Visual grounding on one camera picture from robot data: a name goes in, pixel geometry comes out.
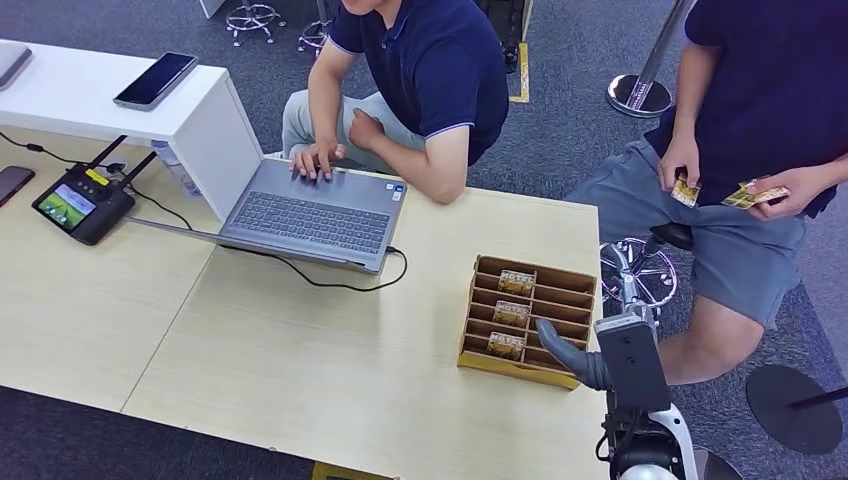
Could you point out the white desk riser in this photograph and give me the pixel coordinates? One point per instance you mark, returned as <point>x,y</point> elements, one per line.
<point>79,93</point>

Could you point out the gold hotel card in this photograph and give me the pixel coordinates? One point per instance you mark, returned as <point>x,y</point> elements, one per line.
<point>516,283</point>
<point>686,194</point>
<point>511,314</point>
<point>505,346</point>

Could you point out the stack of gold cards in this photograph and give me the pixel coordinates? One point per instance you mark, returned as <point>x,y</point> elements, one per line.
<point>748,197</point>

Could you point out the person's right forearm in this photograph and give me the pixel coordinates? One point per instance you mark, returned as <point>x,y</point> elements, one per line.
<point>688,109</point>
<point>324,109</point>

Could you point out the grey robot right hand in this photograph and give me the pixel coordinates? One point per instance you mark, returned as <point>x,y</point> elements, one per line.
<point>570,358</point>

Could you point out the black smartphone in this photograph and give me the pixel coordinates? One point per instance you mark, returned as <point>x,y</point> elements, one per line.
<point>156,81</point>

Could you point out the person's right hand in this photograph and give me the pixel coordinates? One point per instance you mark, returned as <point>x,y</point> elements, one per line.
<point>679,156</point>
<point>314,158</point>

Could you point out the clear plastic bottle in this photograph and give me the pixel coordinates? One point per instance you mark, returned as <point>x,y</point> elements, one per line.
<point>175,169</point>

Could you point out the chrome stanchion post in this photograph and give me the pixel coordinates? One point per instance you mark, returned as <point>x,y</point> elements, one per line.
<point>637,94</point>

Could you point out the wooden card holder box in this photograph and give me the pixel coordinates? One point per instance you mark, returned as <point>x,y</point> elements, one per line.
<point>477,361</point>

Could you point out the grey laptop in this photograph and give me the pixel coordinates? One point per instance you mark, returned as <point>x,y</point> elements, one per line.
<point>311,218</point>

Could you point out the black round stanchion base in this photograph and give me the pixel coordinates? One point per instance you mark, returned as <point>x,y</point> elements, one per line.
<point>782,411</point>

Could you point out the yellow floor tape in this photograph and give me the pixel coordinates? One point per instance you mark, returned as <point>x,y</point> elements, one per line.
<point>523,73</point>
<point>338,473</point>

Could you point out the person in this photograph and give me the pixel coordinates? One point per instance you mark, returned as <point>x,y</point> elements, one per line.
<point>768,79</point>
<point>424,66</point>

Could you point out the grey closed device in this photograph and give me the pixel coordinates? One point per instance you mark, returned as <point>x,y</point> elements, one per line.
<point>10,63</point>

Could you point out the person's left forearm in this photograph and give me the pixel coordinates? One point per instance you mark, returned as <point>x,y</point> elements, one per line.
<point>840,171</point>
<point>424,172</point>

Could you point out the black cabinet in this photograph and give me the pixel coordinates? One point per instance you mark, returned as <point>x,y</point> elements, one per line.
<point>507,26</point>

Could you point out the dark smartphone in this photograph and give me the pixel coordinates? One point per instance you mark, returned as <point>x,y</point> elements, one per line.
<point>12,184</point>

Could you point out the chrome stool base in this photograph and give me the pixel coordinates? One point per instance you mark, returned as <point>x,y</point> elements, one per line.
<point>312,36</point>
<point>253,16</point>

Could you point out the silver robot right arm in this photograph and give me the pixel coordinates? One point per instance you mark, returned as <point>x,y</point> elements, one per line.
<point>679,437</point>

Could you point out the person's hand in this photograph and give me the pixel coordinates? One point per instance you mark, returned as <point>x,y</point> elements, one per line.
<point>679,156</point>
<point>364,129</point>
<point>314,158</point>
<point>798,189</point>

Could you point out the black seat chrome stool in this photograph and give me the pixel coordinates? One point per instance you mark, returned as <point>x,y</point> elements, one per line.
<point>672,235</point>

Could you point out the black controller with screen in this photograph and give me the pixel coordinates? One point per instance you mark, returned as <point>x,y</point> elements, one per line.
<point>106,205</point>

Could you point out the person's left hand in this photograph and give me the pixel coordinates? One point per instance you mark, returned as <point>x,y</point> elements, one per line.
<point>798,189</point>
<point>364,129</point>

